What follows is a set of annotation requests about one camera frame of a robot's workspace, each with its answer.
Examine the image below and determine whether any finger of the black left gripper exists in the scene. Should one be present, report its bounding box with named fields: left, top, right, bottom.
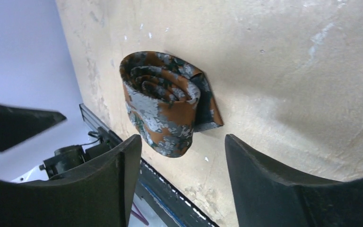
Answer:
left=0, top=105, right=67, bottom=152

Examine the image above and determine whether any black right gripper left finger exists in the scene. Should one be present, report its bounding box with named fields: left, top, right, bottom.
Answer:
left=0, top=134, right=142, bottom=227

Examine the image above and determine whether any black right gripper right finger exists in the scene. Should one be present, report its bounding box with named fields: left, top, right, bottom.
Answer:
left=225, top=134, right=363, bottom=227

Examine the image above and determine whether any brown floral tie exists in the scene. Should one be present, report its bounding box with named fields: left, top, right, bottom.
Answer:
left=119, top=51, right=224, bottom=158

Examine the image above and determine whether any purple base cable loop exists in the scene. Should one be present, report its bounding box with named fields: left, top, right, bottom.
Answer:
left=130, top=202, right=151, bottom=227

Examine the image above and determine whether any aluminium frame rail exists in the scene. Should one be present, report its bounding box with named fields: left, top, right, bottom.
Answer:
left=79, top=104, right=110, bottom=132

